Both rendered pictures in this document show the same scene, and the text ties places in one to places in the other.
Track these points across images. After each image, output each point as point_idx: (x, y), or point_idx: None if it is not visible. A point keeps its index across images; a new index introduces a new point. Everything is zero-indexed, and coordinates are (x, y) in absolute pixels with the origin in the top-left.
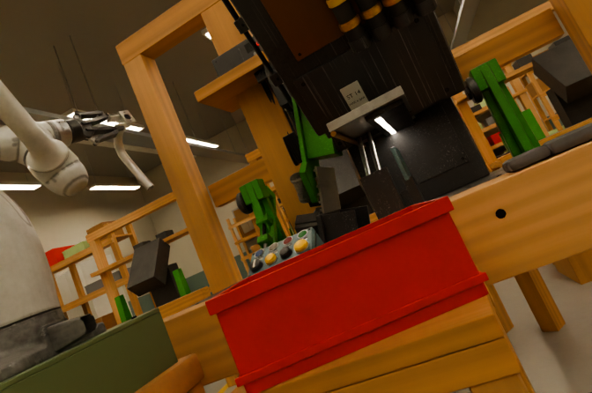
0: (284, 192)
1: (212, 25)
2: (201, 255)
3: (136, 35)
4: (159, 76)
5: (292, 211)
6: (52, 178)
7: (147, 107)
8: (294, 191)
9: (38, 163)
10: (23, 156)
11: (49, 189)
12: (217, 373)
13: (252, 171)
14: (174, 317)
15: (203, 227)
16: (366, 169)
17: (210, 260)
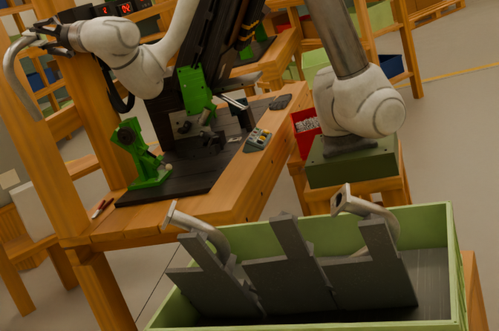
0: (111, 135)
1: None
2: (64, 197)
3: None
4: None
5: (116, 151)
6: (161, 79)
7: None
8: None
9: (165, 63)
10: (136, 53)
11: (154, 88)
12: (267, 195)
13: (64, 119)
14: (253, 170)
15: (62, 168)
16: (240, 106)
17: (72, 200)
